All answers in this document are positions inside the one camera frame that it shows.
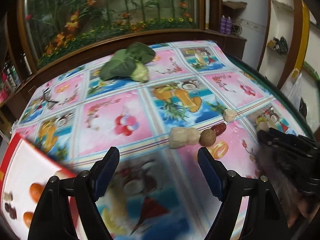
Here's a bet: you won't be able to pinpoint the red white tray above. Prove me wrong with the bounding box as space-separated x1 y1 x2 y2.
1 133 75 239

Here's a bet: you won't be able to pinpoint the white plastic bag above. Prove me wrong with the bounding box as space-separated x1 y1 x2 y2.
280 69 302 110

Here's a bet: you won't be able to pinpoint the dark dates in tray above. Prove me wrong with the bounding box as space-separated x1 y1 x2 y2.
5 203 17 220

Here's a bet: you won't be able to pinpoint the thermos flasks on shelf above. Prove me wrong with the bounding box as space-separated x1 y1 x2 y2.
3 51 28 90

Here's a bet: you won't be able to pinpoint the beige chunk pair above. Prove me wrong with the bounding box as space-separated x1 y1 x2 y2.
168 127 200 149

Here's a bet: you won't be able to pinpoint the purple bottles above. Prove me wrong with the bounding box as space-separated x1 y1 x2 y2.
220 15 233 35

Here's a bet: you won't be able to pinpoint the dark red date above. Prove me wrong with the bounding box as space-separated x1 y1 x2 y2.
210 122 227 137

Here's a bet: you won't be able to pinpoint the right hand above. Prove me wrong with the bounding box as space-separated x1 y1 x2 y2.
287 192 319 228

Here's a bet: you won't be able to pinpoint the colourful fruit print tablecloth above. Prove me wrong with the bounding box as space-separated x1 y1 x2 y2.
13 41 311 239

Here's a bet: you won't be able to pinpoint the green leafy vegetable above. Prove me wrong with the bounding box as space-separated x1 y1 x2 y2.
99 42 156 83

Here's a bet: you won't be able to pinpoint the small beige chunk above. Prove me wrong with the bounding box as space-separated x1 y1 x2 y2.
223 109 237 122

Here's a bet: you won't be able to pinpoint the plant display glass case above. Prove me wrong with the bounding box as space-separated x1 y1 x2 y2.
22 0 197 69

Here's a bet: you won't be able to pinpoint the black eyeglasses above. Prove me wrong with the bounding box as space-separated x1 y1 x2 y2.
42 89 59 109

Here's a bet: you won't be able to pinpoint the orange mandarin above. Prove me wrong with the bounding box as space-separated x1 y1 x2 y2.
29 183 44 203
23 212 34 228

